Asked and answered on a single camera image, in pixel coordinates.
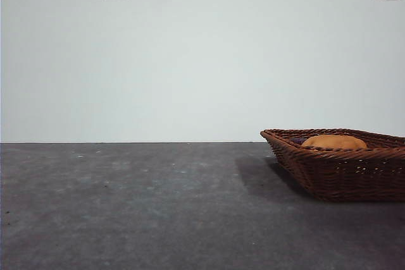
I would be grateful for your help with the purple eggplant green stem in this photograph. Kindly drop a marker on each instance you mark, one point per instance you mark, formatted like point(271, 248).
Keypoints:
point(297, 141)

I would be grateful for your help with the brown potato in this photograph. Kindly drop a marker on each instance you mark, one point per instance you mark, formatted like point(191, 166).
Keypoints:
point(335, 142)

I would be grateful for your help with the brown wicker basket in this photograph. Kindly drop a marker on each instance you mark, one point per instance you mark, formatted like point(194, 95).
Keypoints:
point(348, 178)

